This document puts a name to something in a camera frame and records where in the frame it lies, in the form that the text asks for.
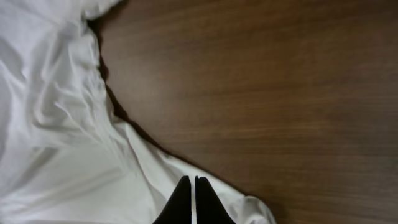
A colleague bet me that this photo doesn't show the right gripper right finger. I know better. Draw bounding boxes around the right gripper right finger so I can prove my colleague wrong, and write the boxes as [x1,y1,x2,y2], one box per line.
[195,177,235,224]

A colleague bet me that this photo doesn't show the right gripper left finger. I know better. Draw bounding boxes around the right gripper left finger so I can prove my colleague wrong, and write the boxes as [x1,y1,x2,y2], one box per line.
[153,176,192,224]

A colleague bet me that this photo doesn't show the white t-shirt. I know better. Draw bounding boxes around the white t-shirt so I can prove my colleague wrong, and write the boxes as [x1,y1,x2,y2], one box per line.
[1,1,275,223]

